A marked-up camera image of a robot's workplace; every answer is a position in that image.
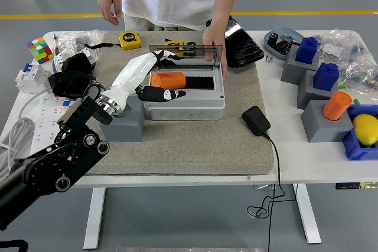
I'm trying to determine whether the person's left hand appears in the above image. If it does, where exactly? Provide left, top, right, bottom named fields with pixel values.
left=202, top=23, right=228, bottom=81

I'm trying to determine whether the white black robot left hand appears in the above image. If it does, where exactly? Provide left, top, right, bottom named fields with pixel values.
left=100, top=50, right=187, bottom=114

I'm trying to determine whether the person's right hand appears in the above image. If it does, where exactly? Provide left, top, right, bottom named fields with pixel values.
left=97, top=0, right=123, bottom=27

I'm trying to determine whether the orange cylinder battery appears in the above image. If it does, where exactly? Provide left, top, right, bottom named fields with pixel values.
left=149, top=71, right=187, bottom=90
left=321, top=91, right=353, bottom=122

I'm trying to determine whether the grey junction box clear lid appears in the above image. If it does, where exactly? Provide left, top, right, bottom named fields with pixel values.
left=146, top=44, right=227, bottom=122

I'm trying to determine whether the blue square battery block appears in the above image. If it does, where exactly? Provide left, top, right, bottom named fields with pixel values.
left=295, top=37, right=320, bottom=65
left=312, top=62, right=340, bottom=91

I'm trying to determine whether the black cylinder capacitor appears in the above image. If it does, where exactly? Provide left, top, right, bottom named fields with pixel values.
left=185, top=41, right=198, bottom=57

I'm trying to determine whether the black glossy wrapped case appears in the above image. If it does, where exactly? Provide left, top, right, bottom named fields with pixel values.
left=205, top=14, right=265, bottom=69

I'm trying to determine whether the clear plastic bag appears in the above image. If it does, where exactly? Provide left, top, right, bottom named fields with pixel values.
left=57, top=30, right=106, bottom=58

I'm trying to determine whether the round yellow tape measure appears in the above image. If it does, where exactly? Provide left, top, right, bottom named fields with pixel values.
left=164, top=39, right=185, bottom=58

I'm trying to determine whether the small white purple breaker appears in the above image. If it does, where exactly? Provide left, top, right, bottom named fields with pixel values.
left=77, top=48, right=99, bottom=66

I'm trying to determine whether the grey block with round hole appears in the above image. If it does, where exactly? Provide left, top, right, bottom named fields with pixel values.
left=100, top=94, right=146, bottom=143

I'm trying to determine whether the black cloth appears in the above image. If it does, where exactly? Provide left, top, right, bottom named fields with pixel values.
left=47, top=54, right=101, bottom=101

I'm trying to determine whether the white purple packaged part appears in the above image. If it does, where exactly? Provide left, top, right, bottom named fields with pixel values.
left=52, top=44, right=76, bottom=72

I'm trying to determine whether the brown electronic component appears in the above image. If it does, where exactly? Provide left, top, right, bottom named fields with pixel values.
left=274, top=41, right=292, bottom=54

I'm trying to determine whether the blue-grey oval dish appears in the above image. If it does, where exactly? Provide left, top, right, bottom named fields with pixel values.
left=263, top=27, right=305, bottom=60

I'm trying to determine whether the grey block holder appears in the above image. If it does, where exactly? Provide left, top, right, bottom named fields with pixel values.
left=296, top=70, right=340, bottom=110
left=300, top=100, right=354, bottom=143
left=280, top=45, right=321, bottom=85

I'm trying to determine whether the colourful puzzle cube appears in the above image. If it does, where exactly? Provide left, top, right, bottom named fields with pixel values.
left=26, top=37, right=56, bottom=65

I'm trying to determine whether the black power adapter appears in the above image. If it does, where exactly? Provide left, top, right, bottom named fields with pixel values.
left=241, top=105, right=272, bottom=137

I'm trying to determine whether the grey-brown mat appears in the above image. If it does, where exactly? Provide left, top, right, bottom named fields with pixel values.
left=70, top=30, right=275, bottom=176

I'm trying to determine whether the white circuit breaker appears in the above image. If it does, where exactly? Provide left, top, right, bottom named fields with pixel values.
left=15, top=63, right=51, bottom=94

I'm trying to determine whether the clear bag of parts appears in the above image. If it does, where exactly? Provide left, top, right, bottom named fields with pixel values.
left=317, top=29, right=366, bottom=64
left=338, top=57, right=378, bottom=93

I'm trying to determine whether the white table leg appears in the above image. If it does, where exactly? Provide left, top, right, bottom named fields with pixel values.
left=83, top=187, right=106, bottom=250
left=292, top=183, right=322, bottom=244

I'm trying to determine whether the yellow fruit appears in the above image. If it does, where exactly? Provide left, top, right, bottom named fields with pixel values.
left=353, top=113, right=378, bottom=146

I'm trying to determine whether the blue plastic bin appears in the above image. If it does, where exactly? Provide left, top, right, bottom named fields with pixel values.
left=341, top=104, right=378, bottom=161

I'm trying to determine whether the black desk control panel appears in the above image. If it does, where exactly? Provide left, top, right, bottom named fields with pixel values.
left=335, top=181, right=378, bottom=190

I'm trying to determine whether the yellow tape measure black strap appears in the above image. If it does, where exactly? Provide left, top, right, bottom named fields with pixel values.
left=84, top=31, right=142, bottom=51

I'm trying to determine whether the white cable coil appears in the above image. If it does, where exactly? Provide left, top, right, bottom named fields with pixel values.
left=0, top=86, right=53, bottom=182

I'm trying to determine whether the black adapter cord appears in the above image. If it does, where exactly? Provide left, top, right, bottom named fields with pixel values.
left=246, top=132, right=296, bottom=252

